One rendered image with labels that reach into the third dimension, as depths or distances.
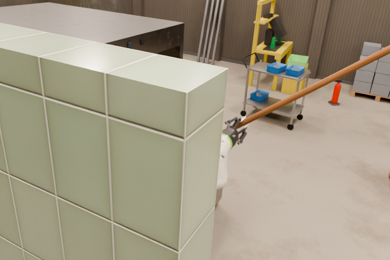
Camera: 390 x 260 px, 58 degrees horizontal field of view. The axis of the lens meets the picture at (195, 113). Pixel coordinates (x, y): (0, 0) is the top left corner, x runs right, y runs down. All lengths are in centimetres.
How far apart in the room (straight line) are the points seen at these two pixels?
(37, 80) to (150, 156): 17
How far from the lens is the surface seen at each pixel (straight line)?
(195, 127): 37
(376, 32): 940
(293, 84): 816
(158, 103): 36
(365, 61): 162
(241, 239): 401
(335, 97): 799
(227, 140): 157
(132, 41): 296
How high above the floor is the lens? 272
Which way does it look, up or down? 24 degrees down
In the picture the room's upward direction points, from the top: 3 degrees clockwise
